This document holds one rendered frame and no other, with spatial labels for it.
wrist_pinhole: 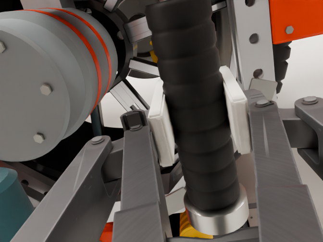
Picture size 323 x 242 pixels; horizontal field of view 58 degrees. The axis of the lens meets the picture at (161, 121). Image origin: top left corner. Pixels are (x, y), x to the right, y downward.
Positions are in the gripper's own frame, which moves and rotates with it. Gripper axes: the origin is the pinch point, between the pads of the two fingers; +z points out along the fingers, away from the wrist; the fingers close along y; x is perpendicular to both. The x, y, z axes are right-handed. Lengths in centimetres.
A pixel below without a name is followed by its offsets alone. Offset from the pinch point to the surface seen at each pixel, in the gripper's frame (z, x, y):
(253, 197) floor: 94, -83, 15
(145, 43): 66, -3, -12
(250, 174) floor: 111, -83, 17
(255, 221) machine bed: 70, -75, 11
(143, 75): 70, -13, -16
